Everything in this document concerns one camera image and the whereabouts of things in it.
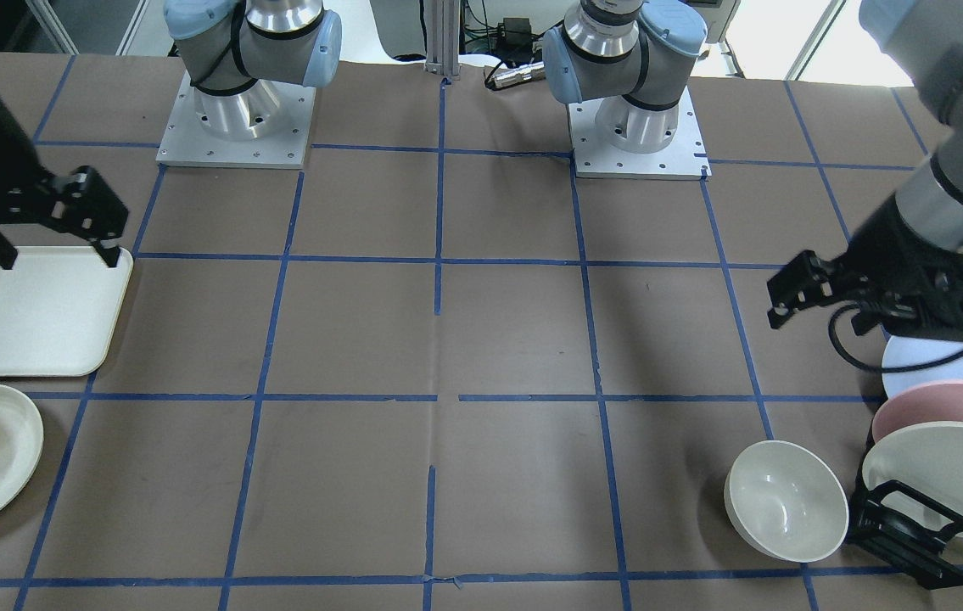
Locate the blue plate in rack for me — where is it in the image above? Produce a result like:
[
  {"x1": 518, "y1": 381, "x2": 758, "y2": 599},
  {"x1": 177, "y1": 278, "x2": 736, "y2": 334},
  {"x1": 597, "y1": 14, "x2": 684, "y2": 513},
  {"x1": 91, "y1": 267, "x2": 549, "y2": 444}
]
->
[{"x1": 882, "y1": 336, "x2": 963, "y2": 398}]

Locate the pink plate in rack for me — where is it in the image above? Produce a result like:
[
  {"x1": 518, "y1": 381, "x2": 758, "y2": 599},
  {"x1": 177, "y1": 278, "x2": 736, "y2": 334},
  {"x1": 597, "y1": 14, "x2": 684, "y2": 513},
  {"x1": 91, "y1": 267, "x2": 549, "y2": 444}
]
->
[{"x1": 871, "y1": 379, "x2": 963, "y2": 442}]

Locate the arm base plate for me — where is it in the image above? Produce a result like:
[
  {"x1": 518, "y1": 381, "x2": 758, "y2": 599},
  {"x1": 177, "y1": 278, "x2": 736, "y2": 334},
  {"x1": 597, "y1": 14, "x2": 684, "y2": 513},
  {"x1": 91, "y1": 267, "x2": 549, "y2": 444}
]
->
[
  {"x1": 156, "y1": 74, "x2": 318, "y2": 170},
  {"x1": 567, "y1": 89, "x2": 713, "y2": 181}
]

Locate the cream plate in rack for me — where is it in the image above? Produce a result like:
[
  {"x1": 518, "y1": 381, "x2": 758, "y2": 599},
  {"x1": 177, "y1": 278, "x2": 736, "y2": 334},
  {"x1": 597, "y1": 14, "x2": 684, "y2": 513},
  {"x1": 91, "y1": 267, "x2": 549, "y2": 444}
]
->
[{"x1": 861, "y1": 421, "x2": 963, "y2": 541}]

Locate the aluminium frame post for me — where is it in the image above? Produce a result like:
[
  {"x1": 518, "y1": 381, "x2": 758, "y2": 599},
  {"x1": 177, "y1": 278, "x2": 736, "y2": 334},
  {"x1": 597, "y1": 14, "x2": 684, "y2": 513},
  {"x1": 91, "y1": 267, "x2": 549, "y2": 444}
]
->
[{"x1": 423, "y1": 0, "x2": 462, "y2": 81}]

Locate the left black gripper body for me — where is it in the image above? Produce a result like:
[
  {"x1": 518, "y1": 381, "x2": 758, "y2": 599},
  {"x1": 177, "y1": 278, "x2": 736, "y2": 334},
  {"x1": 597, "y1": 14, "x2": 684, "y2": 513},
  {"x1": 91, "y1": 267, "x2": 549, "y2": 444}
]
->
[{"x1": 846, "y1": 196, "x2": 963, "y2": 343}]

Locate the cream rectangular tray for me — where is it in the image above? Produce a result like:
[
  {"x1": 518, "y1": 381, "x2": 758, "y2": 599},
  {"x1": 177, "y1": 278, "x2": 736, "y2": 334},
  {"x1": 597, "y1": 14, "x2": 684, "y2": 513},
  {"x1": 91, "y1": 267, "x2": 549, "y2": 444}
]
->
[{"x1": 0, "y1": 246, "x2": 133, "y2": 378}]

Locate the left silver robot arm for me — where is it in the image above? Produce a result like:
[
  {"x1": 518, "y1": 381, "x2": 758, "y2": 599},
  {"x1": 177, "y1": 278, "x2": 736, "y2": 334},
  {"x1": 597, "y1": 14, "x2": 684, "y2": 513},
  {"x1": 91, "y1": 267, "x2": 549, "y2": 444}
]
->
[{"x1": 767, "y1": 1, "x2": 963, "y2": 343}]

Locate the white ceramic bowl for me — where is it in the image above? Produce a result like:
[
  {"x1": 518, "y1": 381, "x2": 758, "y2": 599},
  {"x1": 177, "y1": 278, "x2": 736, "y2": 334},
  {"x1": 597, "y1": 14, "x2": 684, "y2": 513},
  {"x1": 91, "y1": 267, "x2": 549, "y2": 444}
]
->
[{"x1": 723, "y1": 440, "x2": 848, "y2": 563}]

